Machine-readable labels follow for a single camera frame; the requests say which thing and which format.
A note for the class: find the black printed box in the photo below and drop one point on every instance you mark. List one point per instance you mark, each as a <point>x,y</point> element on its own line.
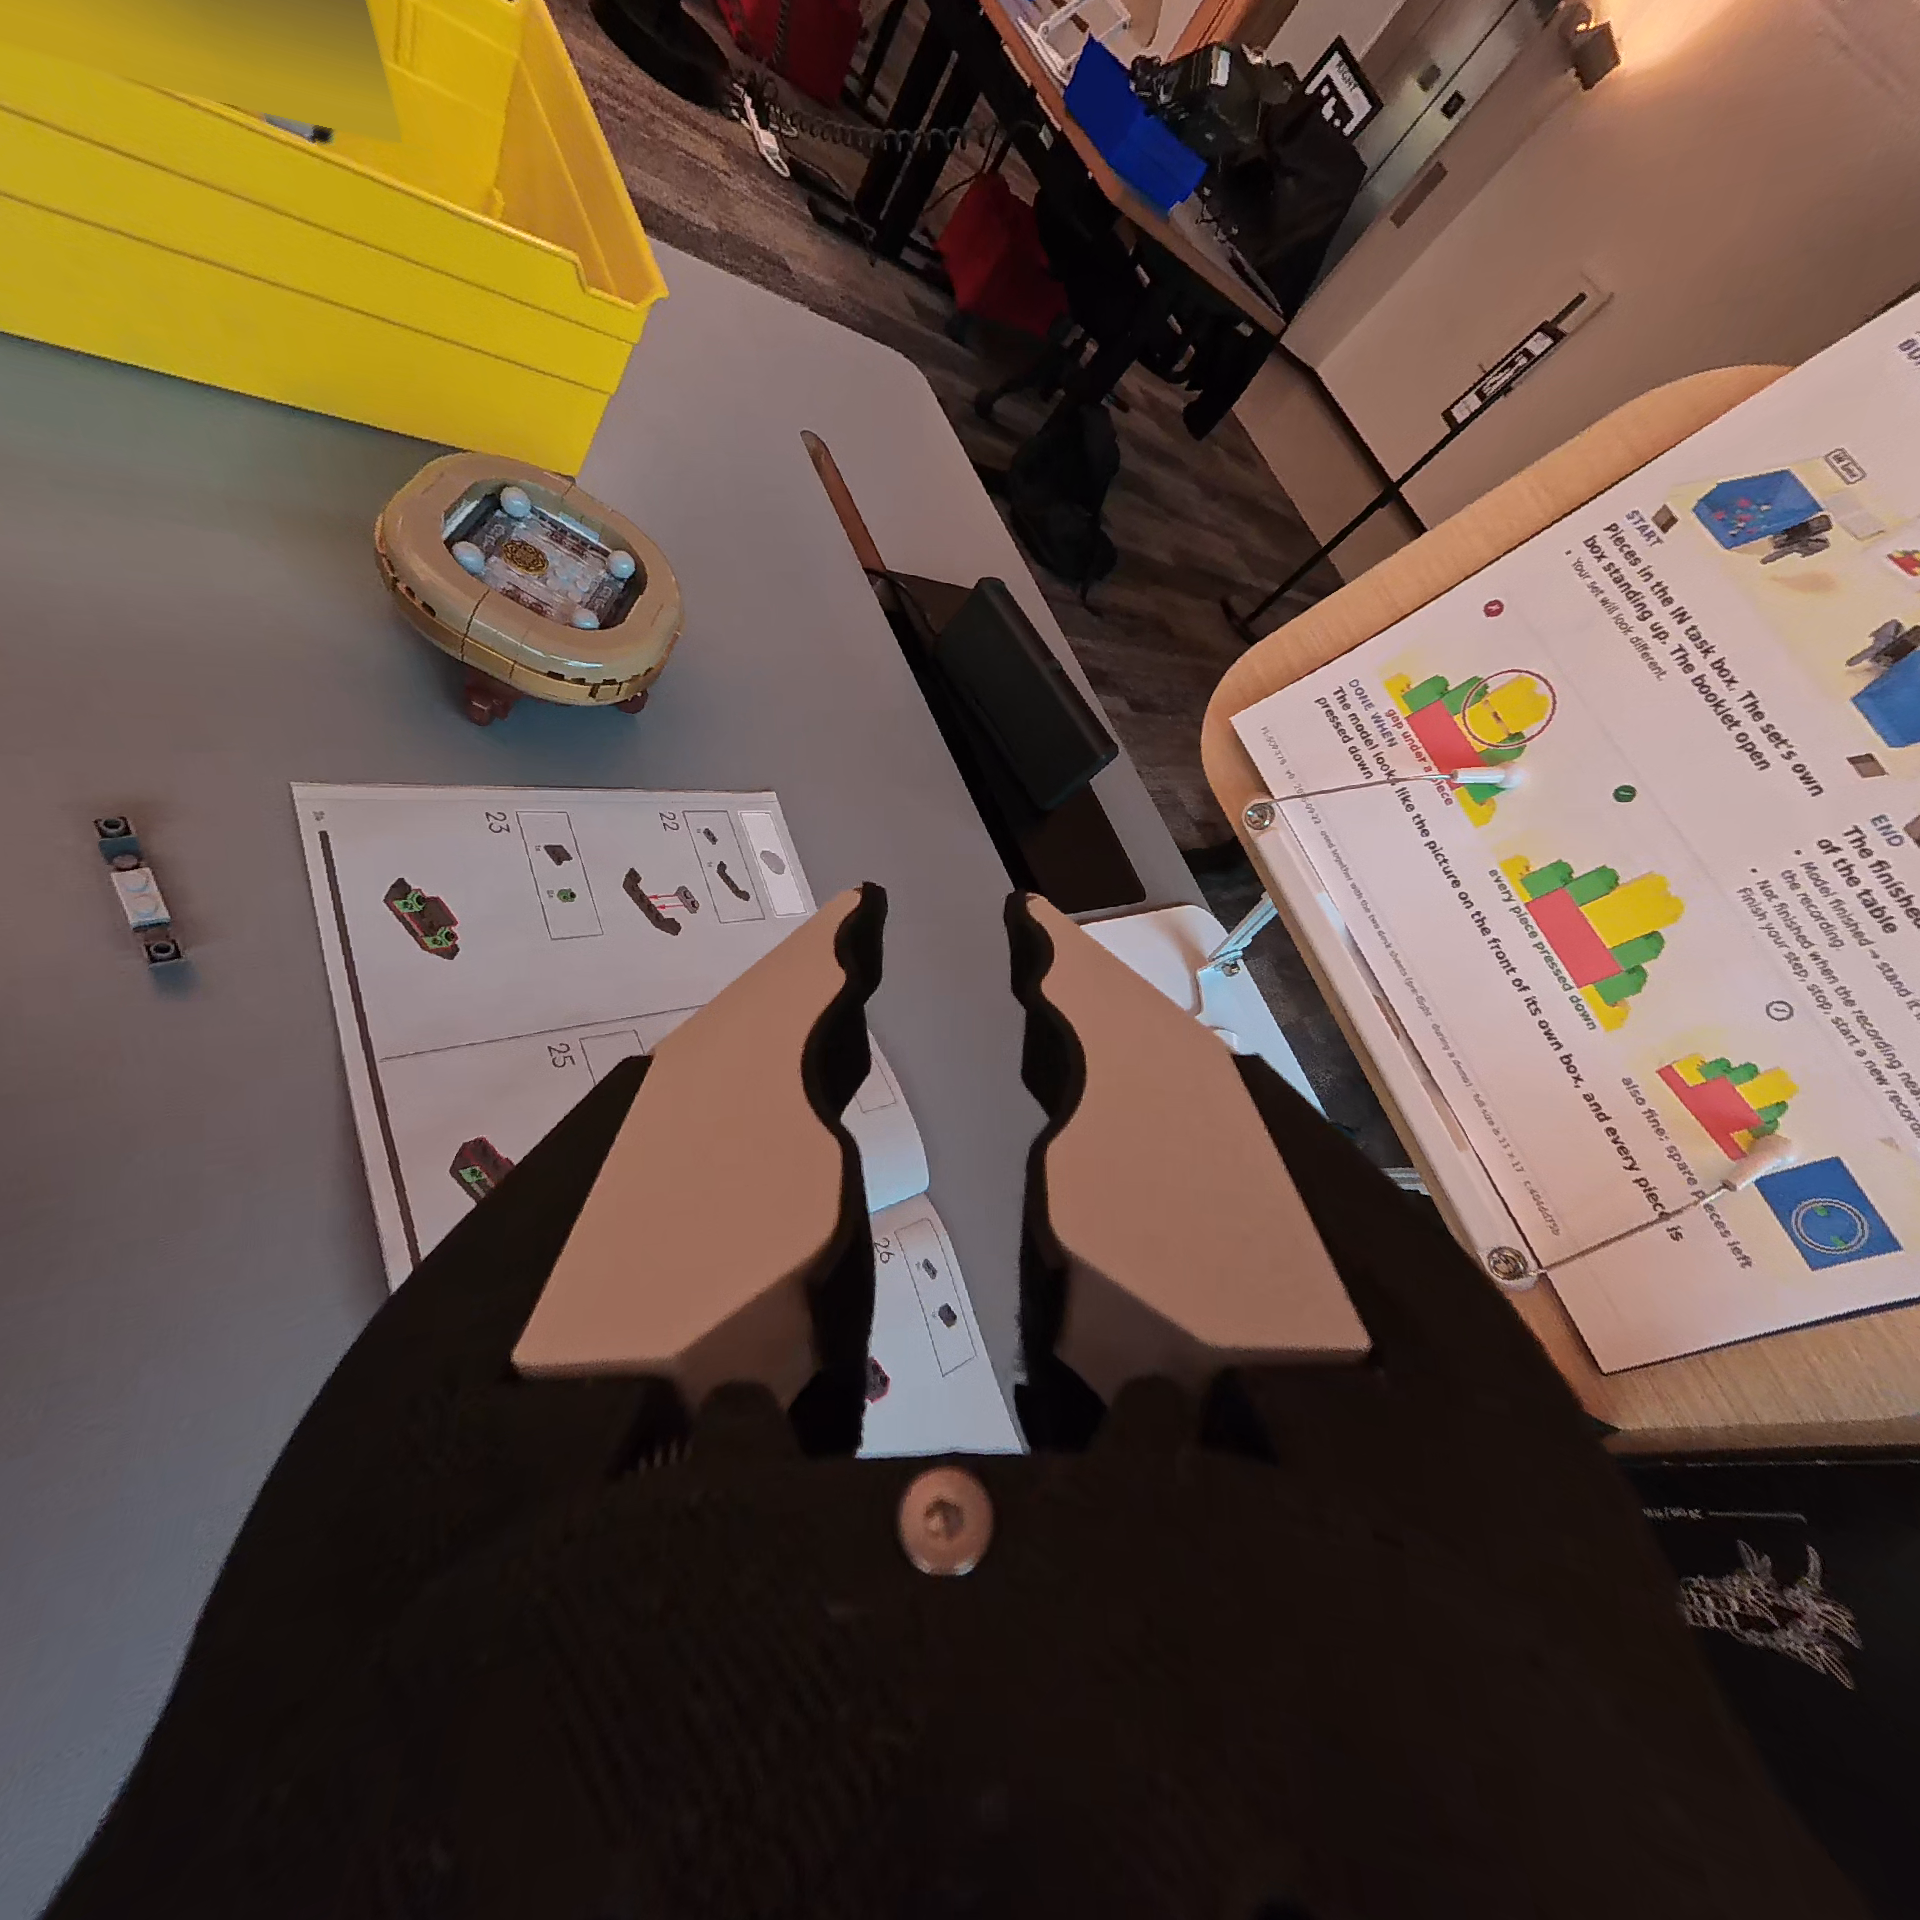
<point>1726,1515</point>

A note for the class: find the small grey brick assembly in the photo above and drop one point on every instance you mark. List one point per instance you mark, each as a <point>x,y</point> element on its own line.
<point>143,892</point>

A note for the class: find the grey desk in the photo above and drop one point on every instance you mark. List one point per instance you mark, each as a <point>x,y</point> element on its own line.
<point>181,600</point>

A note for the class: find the yellow plastic bin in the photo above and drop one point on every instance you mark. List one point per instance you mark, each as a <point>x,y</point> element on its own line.
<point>375,298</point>

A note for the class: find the printed instruction sheet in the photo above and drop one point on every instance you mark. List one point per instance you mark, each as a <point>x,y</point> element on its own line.
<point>1726,675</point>

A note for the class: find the dark rectangular box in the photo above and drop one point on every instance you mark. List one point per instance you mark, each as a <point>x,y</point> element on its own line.
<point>1027,690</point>

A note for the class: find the black backpack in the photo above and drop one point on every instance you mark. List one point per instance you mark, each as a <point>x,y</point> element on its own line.
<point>1066,496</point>

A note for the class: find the wall lamp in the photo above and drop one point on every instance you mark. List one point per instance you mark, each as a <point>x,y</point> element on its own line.
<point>1591,44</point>

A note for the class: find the wooden book stand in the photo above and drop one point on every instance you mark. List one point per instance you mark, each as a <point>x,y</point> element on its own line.
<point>1350,600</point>

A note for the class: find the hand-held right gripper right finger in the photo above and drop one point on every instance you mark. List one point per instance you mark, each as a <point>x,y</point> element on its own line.
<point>1187,1198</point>

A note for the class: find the long wooden table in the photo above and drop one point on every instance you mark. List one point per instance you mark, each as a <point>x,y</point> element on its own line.
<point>1111,194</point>

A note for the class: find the white stand base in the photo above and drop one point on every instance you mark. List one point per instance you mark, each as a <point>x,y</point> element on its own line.
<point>1171,944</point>

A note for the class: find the brown wooden strip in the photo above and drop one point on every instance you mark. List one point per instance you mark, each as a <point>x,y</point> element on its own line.
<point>841,502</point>

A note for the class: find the black-framed tag sign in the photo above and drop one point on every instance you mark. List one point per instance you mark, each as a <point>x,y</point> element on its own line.
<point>1339,87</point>

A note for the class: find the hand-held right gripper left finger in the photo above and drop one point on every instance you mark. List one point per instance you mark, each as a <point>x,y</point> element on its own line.
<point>692,1198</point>

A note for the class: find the blue storage bin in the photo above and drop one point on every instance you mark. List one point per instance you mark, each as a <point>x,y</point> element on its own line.
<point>1133,128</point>

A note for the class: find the black sign stand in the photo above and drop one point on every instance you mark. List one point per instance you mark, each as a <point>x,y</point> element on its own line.
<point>1501,375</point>

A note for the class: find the brick instruction booklet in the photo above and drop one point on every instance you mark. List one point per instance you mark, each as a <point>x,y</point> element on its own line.
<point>450,961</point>

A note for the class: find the black floor stand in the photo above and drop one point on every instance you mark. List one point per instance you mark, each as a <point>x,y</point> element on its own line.
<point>660,44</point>

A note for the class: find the tan round brick model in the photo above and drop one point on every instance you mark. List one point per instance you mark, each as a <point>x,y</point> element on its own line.
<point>526,584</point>

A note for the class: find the red storage bin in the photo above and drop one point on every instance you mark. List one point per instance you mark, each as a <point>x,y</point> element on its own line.
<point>788,44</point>
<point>998,255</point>

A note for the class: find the white power strip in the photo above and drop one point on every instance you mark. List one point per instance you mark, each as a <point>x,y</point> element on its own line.
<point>761,135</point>

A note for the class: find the black bag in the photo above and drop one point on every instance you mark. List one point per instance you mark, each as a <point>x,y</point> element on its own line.
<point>1215,97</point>

